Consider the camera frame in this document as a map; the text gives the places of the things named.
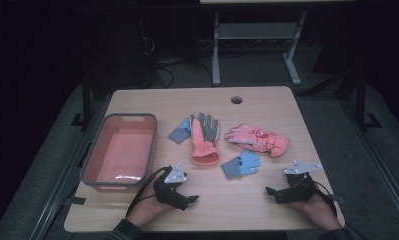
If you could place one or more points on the grey metal stand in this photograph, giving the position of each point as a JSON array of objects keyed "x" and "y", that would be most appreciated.
[{"x": 257, "y": 31}]

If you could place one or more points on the pink patterned ski glove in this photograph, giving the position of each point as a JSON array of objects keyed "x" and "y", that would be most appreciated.
[{"x": 258, "y": 138}]

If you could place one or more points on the pink storage basket grey rim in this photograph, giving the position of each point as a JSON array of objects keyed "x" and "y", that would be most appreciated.
[{"x": 120, "y": 150}]

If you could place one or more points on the aluminium frame rail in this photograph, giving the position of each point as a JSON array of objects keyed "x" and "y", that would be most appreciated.
[
  {"x": 380, "y": 166},
  {"x": 63, "y": 183}
]

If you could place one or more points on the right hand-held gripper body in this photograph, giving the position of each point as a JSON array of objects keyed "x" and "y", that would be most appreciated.
[{"x": 298, "y": 186}]

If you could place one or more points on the black tape strip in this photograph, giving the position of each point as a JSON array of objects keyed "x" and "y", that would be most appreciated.
[
  {"x": 337, "y": 199},
  {"x": 76, "y": 200}
]

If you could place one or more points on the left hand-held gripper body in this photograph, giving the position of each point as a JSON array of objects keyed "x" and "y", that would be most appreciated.
[{"x": 170, "y": 190}]

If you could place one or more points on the person's left hand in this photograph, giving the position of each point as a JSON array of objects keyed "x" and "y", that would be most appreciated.
[{"x": 150, "y": 208}]

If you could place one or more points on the blue knit glove grey cuff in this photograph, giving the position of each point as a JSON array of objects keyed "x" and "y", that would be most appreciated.
[
  {"x": 242, "y": 164},
  {"x": 181, "y": 130}
]

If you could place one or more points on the pink glove with grey palm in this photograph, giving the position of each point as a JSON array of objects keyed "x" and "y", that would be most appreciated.
[{"x": 203, "y": 143}]

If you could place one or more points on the dark metal post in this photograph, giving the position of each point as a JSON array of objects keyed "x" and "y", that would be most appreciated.
[
  {"x": 361, "y": 96},
  {"x": 85, "y": 100}
]

